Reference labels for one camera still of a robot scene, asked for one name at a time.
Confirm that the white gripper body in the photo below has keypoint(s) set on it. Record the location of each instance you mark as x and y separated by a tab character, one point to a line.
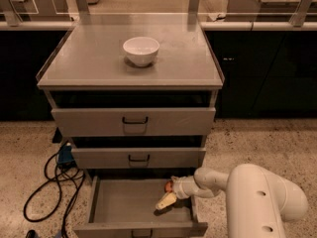
179	186

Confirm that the red apple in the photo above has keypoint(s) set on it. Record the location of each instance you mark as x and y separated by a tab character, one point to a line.
168	186

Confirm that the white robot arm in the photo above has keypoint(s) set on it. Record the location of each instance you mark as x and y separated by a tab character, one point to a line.
258	202

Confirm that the grey bottom drawer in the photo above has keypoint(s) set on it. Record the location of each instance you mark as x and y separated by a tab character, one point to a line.
126	208

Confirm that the grey drawer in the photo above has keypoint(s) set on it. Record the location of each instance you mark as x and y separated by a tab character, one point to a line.
126	208
138	158
102	122

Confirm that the grey top drawer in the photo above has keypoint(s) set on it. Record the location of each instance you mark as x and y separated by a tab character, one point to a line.
102	122

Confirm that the grey drawer cabinet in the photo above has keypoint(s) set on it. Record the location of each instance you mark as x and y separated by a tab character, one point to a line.
91	70

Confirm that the grey middle drawer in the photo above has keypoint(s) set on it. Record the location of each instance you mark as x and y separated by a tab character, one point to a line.
138	158

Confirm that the blue power box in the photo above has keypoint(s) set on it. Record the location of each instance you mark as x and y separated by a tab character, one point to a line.
64	156

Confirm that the white ceramic bowl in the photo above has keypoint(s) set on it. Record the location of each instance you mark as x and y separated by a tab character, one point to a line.
141	51

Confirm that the background steel table right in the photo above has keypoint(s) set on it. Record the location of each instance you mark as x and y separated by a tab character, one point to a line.
260	10

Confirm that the background steel table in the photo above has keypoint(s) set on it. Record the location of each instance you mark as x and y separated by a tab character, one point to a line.
34	10
260	10

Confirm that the background steel table left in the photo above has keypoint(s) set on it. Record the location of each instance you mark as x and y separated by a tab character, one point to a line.
34	10

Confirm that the white horizontal rail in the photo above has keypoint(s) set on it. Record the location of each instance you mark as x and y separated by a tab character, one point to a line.
205	26

